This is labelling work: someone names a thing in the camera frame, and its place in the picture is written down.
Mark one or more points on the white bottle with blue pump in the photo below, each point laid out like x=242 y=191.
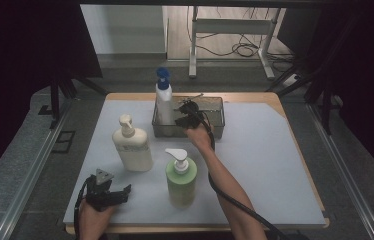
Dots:
x=164 y=100

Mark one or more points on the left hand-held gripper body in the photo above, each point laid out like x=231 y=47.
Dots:
x=100 y=196

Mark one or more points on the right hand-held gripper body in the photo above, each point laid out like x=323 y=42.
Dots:
x=191 y=110

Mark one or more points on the black curtain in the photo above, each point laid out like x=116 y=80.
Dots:
x=15 y=66
x=368 y=83

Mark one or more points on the black metal stand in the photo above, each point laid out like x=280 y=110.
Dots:
x=55 y=100
x=325 y=106

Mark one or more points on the green pump bottle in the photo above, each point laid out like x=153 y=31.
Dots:
x=181 y=183

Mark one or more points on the aluminium rail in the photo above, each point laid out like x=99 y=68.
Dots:
x=345 y=173
x=31 y=173

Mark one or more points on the white power strip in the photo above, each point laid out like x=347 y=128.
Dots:
x=291 y=80

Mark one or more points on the white metal desk frame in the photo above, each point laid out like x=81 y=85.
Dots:
x=231 y=26

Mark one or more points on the cream pump bottle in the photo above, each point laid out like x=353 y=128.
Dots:
x=133 y=150

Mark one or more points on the light blue table mat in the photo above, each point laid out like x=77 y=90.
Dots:
x=261 y=166

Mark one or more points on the person's right hand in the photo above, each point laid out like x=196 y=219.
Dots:
x=200 y=138

